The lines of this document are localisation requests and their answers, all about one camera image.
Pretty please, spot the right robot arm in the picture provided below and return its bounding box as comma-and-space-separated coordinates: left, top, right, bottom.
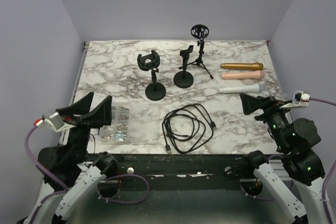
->
239, 91, 335, 223

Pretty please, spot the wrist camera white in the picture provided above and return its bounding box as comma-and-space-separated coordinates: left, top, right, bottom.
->
280, 90, 311, 110
34, 111, 75, 132

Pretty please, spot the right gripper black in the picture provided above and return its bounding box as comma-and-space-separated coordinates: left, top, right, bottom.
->
240, 91, 295, 150

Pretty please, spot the black round-base clip stand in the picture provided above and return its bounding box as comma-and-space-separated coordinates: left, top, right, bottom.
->
173, 45, 194, 89

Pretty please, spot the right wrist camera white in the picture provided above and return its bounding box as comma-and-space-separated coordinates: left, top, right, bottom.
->
280, 90, 311, 110

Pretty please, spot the black tripod shockmount stand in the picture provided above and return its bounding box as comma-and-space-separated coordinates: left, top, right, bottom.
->
187, 24, 214, 79

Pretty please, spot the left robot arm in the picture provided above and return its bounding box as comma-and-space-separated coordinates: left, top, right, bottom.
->
18, 92, 118, 223

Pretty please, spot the black mounting rail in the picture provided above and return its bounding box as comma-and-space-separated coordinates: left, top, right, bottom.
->
112, 154, 256, 191

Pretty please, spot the black round-base shockmount stand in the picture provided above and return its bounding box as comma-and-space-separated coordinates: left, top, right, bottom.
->
137, 50, 166, 101

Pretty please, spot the clear plastic screw box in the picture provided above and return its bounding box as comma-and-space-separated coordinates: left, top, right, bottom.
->
98, 102, 160, 145

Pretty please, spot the white grey microphone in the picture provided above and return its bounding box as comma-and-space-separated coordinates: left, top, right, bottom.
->
218, 83, 265, 94

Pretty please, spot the pink microphone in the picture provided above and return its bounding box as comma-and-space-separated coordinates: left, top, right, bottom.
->
221, 70, 265, 80

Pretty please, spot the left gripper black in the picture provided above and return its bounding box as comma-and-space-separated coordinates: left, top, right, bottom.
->
58, 91, 113, 164

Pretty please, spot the gold microphone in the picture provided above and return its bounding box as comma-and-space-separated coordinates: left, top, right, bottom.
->
220, 62, 264, 71

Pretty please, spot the black coiled usb cable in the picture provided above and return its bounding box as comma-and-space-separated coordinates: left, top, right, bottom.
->
162, 103, 218, 155

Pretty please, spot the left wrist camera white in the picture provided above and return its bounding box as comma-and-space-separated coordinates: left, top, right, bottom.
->
34, 111, 75, 132

